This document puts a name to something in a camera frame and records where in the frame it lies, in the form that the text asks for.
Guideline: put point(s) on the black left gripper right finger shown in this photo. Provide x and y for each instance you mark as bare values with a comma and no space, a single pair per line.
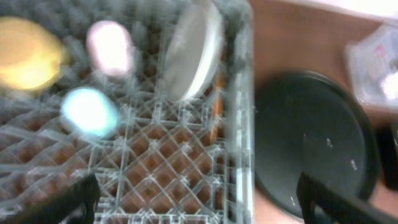
337,205

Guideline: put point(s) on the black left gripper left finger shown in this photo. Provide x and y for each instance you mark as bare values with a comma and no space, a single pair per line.
76,203

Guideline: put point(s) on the light blue plastic cup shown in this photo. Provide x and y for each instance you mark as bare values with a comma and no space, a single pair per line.
90,112

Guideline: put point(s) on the wooden chopstick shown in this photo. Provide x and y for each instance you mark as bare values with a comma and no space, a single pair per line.
217,106

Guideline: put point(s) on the yellow bowl with food scraps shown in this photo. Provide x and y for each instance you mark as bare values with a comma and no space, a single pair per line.
31,56

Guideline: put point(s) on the pink plastic cup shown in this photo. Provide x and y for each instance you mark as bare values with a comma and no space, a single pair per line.
110,48

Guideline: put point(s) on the grey round plate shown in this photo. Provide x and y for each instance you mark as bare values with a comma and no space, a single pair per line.
193,54

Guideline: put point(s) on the grey plastic dishwasher rack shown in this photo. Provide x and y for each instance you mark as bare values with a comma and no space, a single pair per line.
160,166

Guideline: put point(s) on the clear plastic waste bin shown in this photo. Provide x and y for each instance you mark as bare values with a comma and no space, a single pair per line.
369,61

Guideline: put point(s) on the round black serving tray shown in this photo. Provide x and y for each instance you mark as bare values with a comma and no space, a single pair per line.
306,122

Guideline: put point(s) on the crumpled white tissue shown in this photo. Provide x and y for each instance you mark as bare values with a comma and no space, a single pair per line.
389,86

